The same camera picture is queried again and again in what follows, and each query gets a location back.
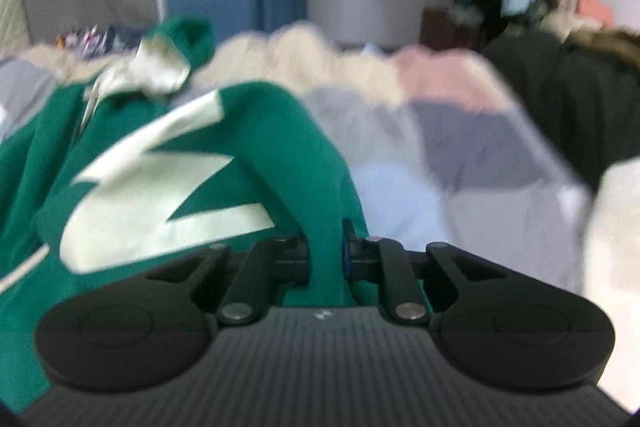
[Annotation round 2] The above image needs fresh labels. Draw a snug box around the patchwork quilt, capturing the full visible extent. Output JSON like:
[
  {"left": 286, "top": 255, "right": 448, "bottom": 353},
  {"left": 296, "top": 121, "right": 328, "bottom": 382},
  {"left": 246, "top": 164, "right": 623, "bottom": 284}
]
[{"left": 0, "top": 23, "right": 596, "bottom": 308}]

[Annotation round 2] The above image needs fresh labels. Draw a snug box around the white cloth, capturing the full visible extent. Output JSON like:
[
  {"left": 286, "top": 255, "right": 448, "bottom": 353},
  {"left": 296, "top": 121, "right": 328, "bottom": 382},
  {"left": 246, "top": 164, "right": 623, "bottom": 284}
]
[{"left": 582, "top": 157, "right": 640, "bottom": 414}]

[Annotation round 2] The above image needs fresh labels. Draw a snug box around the dark brown box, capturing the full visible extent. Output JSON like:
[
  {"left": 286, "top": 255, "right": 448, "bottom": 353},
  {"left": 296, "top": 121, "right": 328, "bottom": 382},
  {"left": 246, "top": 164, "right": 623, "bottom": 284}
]
[{"left": 420, "top": 6, "right": 483, "bottom": 52}]

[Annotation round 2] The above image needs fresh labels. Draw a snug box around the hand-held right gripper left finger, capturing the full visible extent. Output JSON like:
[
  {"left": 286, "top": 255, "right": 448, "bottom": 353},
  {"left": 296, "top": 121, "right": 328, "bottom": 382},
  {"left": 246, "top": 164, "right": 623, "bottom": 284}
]
[{"left": 145, "top": 236, "right": 314, "bottom": 327}]

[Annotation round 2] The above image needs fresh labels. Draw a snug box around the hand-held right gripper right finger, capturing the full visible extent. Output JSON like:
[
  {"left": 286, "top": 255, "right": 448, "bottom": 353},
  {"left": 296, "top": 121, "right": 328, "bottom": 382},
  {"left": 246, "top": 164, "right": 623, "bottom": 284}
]
[{"left": 342, "top": 219, "right": 506, "bottom": 326}]

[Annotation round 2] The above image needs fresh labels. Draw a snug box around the black coat with fur trim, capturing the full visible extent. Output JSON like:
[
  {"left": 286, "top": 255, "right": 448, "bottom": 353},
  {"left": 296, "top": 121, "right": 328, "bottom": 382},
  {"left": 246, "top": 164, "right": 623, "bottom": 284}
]
[{"left": 481, "top": 26, "right": 640, "bottom": 196}]

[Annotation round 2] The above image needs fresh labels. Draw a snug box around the pink cushion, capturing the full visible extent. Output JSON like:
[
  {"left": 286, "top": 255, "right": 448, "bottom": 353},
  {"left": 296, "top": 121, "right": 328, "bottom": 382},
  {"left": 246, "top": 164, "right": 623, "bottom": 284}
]
[{"left": 579, "top": 0, "right": 614, "bottom": 26}]

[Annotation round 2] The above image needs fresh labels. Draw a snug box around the green hoodie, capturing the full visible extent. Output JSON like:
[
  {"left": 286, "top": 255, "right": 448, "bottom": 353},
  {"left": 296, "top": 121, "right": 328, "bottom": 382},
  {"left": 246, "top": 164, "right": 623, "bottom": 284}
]
[{"left": 0, "top": 17, "right": 431, "bottom": 414}]

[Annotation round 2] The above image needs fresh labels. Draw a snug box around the cluster of small bottles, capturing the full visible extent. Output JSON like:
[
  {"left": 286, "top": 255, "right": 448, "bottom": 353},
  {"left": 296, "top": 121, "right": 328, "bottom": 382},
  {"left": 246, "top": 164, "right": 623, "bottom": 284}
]
[{"left": 55, "top": 24, "right": 108, "bottom": 60}]

